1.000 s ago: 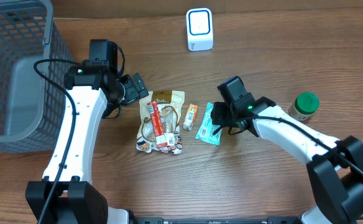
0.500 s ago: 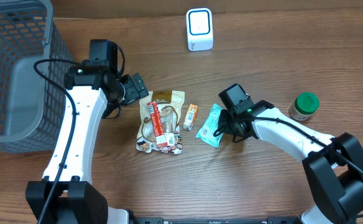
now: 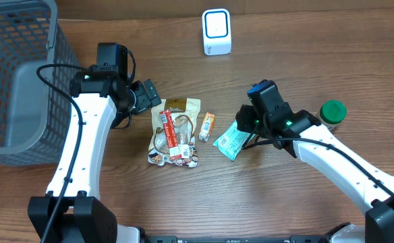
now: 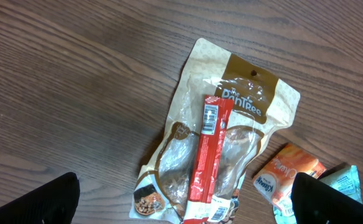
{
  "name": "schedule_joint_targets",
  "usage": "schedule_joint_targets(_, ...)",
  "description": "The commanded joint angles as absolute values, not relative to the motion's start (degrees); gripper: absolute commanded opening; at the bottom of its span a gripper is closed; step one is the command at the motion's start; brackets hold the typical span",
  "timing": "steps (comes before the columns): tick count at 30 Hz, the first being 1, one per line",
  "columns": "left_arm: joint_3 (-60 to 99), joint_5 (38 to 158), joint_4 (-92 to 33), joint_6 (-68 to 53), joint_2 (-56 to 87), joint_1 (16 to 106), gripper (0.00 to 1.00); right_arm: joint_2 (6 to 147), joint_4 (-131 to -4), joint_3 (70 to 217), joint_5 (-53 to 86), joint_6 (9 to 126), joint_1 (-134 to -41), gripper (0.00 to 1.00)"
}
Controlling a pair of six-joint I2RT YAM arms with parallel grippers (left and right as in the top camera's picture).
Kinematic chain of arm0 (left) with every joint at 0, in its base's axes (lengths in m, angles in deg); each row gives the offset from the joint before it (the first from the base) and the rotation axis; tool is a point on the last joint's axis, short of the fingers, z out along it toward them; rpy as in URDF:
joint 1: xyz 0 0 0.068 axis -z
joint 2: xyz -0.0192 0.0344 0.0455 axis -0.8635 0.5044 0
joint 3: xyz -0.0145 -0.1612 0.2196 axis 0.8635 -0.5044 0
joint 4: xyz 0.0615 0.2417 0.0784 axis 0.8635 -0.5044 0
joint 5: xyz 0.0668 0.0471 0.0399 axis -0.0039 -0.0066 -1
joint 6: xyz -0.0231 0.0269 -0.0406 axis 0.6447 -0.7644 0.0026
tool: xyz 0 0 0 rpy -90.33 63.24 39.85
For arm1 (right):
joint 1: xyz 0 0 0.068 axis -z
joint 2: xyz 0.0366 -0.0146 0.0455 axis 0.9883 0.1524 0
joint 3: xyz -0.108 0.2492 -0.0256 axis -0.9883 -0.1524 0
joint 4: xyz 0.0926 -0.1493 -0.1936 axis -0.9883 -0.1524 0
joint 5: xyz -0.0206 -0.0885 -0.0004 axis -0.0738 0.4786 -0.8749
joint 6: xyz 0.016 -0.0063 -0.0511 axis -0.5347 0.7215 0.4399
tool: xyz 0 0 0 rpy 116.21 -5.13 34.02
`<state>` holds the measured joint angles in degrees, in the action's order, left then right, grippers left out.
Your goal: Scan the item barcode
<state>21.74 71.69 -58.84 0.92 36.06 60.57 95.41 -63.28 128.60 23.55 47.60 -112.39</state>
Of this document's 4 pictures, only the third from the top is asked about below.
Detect teal wet wipes pack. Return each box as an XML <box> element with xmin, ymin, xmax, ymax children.
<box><xmin>213</xmin><ymin>121</ymin><xmax>250</xmax><ymax>161</ymax></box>

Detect small orange box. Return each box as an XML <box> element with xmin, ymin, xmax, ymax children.
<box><xmin>198</xmin><ymin>113</ymin><xmax>215</xmax><ymax>142</ymax></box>

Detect green lid jar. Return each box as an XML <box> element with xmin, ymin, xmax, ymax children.
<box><xmin>318</xmin><ymin>100</ymin><xmax>347</xmax><ymax>130</ymax></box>

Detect red stick snack packet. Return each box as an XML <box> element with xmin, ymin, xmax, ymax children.
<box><xmin>160</xmin><ymin>109</ymin><xmax>181</xmax><ymax>160</ymax></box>

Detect snack bag with red label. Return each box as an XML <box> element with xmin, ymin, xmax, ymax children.
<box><xmin>148</xmin><ymin>98</ymin><xmax>201</xmax><ymax>168</ymax></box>

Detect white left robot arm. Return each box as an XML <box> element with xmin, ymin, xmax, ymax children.
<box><xmin>28</xmin><ymin>43</ymin><xmax>161</xmax><ymax>242</ymax></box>

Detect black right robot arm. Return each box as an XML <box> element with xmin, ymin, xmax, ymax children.
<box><xmin>235</xmin><ymin>80</ymin><xmax>394</xmax><ymax>243</ymax></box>

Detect white barcode scanner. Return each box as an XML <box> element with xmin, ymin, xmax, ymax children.
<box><xmin>202</xmin><ymin>8</ymin><xmax>232</xmax><ymax>56</ymax></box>

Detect grey plastic shopping basket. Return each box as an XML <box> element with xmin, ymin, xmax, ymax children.
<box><xmin>0</xmin><ymin>0</ymin><xmax>79</xmax><ymax>166</ymax></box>

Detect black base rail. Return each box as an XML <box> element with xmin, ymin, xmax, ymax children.
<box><xmin>141</xmin><ymin>235</ymin><xmax>329</xmax><ymax>243</ymax></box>

